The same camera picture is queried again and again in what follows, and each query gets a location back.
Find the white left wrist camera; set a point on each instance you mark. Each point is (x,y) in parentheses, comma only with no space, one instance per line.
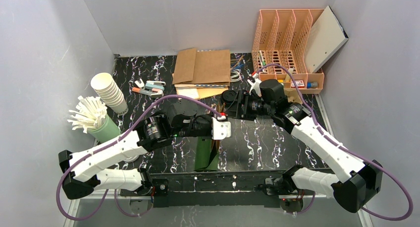
(220,129)

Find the white cup lid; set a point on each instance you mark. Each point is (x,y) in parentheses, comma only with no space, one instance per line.
(131,159)

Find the stack of white paper cups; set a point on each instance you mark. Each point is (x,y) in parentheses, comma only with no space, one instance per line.
(109,92)

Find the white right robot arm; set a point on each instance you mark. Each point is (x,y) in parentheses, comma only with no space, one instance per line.
(352,183)

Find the white board leaning on wall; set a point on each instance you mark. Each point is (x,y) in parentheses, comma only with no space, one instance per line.
(326,37)

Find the brown pulp cup carrier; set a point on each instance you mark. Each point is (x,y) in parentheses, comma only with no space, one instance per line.
(293,95)

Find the stack of flat paper bags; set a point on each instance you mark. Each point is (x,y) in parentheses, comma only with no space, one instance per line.
(202,74)

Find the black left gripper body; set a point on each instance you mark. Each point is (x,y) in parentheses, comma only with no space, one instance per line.
(203,126)

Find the green cup of white straws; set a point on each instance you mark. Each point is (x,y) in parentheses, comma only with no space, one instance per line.
(90,115)

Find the grey blue small bottle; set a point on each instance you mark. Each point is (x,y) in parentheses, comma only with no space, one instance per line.
(312,85)

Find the teal and orange stapler tools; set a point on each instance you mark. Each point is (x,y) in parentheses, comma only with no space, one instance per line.
(153,89)

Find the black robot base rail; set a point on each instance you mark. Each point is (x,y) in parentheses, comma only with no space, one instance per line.
(241,188)

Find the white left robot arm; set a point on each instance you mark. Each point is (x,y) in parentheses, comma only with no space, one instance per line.
(87,171)

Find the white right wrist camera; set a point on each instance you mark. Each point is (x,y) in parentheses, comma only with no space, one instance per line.
(254,82)

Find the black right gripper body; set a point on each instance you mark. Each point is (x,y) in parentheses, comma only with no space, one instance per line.
(240,105)

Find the red and white small box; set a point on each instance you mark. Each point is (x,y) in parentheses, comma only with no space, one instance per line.
(299,83)

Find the black coffee cup lid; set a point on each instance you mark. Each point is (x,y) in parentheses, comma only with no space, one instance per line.
(228,96)

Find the green kraft paper bag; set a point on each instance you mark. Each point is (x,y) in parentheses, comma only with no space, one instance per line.
(207,153)

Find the orange plastic file organizer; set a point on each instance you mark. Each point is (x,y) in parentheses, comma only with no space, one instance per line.
(280,37)

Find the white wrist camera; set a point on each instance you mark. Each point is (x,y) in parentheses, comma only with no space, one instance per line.
(254,82)
(220,129)

